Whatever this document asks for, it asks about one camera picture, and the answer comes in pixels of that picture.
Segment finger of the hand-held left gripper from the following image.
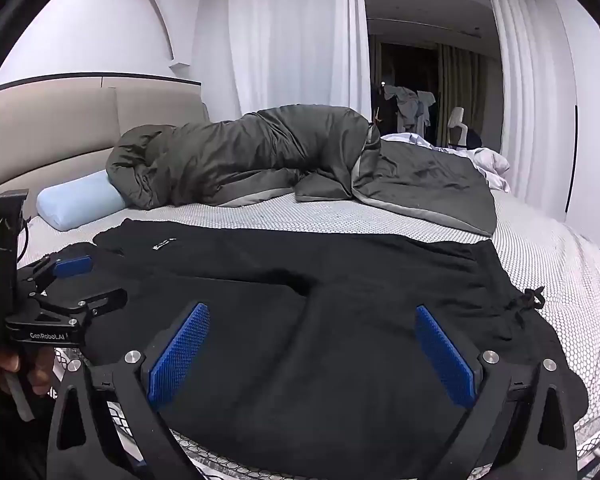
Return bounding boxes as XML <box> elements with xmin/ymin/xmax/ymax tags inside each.
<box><xmin>19</xmin><ymin>242</ymin><xmax>97</xmax><ymax>302</ymax></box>
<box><xmin>30</xmin><ymin>287</ymin><xmax>129</xmax><ymax>323</ymax></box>

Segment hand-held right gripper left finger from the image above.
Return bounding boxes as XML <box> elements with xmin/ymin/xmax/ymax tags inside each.
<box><xmin>46</xmin><ymin>302</ymin><xmax>211</xmax><ymax>480</ymax></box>

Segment grey duvet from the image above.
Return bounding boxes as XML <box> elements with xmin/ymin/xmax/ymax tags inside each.
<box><xmin>105</xmin><ymin>104</ymin><xmax>497</xmax><ymax>237</ymax></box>

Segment pale lavender sheet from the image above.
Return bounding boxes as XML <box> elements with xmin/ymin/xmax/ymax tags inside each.
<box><xmin>380</xmin><ymin>132</ymin><xmax>511</xmax><ymax>193</ymax></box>

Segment white chair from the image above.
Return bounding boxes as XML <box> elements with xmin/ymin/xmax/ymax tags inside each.
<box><xmin>447</xmin><ymin>106</ymin><xmax>468</xmax><ymax>150</ymax></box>

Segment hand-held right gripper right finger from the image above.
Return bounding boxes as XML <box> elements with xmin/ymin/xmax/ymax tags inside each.
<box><xmin>415</xmin><ymin>305</ymin><xmax>578</xmax><ymax>480</ymax></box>

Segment hanging grey clothes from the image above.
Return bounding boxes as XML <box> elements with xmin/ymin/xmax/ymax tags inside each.
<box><xmin>382</xmin><ymin>84</ymin><xmax>436</xmax><ymax>131</ymax></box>

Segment bed with honeycomb sheet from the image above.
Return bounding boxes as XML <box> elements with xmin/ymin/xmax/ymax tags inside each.
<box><xmin>17</xmin><ymin>187</ymin><xmax>600</xmax><ymax>480</ymax></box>

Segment person's left hand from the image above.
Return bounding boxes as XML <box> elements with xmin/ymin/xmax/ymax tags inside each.
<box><xmin>0</xmin><ymin>345</ymin><xmax>57</xmax><ymax>397</ymax></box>

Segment olive curtain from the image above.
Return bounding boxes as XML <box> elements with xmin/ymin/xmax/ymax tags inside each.
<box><xmin>437</xmin><ymin>45</ymin><xmax>503</xmax><ymax>151</ymax></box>

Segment light blue pillow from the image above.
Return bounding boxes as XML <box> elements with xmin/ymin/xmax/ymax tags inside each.
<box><xmin>36</xmin><ymin>170</ymin><xmax>127</xmax><ymax>232</ymax></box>

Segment white wardrobe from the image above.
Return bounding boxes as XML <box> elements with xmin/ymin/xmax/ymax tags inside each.
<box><xmin>540</xmin><ymin>0</ymin><xmax>600</xmax><ymax>261</ymax></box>

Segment black pants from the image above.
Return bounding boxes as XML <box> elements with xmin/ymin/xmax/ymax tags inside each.
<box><xmin>82</xmin><ymin>217</ymin><xmax>588</xmax><ymax>478</ymax></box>

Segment beige padded headboard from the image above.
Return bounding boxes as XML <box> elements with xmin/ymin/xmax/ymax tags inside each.
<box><xmin>0</xmin><ymin>87</ymin><xmax>211</xmax><ymax>266</ymax></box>

